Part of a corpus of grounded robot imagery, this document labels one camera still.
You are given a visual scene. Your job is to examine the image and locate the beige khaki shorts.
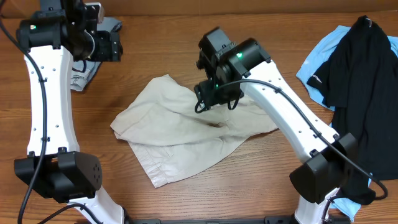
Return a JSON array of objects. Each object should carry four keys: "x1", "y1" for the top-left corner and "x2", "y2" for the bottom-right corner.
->
[{"x1": 111, "y1": 75, "x2": 277, "y2": 188}]

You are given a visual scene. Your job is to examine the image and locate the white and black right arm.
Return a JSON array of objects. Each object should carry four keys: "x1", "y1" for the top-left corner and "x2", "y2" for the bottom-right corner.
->
[{"x1": 194, "y1": 28, "x2": 357, "y2": 223}]

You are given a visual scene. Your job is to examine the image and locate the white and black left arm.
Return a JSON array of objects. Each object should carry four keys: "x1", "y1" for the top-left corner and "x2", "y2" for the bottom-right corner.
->
[{"x1": 14, "y1": 1, "x2": 129, "y2": 223}]

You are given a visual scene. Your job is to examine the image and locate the folded light blue denim shorts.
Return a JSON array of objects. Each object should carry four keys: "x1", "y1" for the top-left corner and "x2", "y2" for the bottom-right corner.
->
[{"x1": 70, "y1": 17, "x2": 122, "y2": 91}]

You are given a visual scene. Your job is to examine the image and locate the light blue t-shirt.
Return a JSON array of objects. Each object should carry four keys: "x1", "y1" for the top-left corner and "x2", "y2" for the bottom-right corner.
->
[{"x1": 295, "y1": 25, "x2": 398, "y2": 222}]

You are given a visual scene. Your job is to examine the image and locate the black t-shirt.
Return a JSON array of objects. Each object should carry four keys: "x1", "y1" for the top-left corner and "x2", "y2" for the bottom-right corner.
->
[{"x1": 307, "y1": 15, "x2": 398, "y2": 206}]

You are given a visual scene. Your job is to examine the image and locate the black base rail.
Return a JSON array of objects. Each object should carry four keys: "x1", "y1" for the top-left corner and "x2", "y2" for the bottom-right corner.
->
[{"x1": 126, "y1": 215, "x2": 299, "y2": 224}]

